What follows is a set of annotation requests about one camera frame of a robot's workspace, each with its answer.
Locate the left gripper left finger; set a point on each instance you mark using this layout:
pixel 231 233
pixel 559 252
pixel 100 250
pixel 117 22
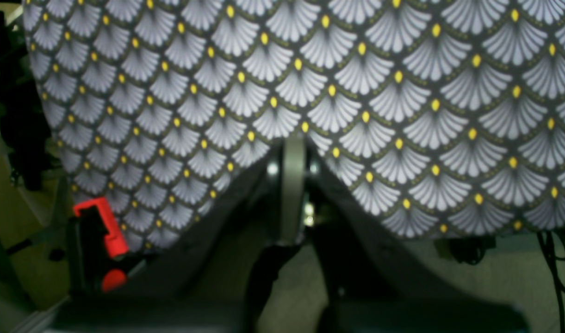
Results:
pixel 199 284

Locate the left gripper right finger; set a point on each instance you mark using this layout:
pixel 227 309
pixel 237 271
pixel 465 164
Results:
pixel 373 283

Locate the purple fan-pattern tablecloth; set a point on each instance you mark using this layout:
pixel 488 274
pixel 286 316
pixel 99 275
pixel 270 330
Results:
pixel 440 117

